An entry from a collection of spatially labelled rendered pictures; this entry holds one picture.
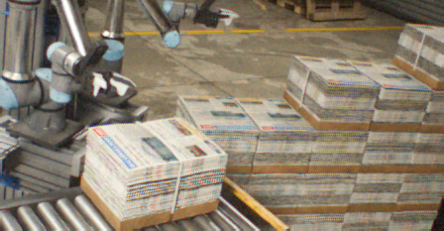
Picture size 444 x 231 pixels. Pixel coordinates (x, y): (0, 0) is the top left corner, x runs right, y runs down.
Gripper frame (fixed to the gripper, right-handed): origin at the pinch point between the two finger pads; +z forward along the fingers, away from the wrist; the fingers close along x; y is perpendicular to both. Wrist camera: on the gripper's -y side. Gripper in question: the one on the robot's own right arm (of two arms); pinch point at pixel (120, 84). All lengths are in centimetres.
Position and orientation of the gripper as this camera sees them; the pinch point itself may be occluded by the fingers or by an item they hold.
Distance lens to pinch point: 193.1
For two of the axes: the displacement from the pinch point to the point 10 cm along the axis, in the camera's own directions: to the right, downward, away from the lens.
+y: -2.8, 9.2, 2.8
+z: 7.0, 4.0, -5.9
